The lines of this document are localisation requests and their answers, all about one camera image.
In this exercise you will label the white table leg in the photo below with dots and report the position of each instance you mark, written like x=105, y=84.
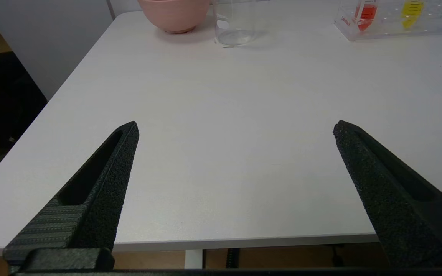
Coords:
x=193, y=258

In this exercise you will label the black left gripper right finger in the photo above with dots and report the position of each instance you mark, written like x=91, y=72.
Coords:
x=390, y=199

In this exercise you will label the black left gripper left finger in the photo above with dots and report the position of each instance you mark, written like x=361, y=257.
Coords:
x=102, y=191

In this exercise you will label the clear glass beaker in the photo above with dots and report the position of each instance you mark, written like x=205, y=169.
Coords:
x=236, y=36

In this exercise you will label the clear acrylic tube rack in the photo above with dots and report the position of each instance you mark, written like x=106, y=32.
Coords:
x=390, y=28

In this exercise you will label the pink plastic bowl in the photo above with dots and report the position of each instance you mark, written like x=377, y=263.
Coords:
x=175, y=15

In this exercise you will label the test tube with red pigment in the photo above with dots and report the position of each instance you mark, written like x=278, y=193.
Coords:
x=366, y=15

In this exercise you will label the test tube with yellow pigment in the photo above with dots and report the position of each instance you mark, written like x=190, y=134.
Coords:
x=412, y=11

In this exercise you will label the black bulky background object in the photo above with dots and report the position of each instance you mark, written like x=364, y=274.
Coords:
x=2, y=103

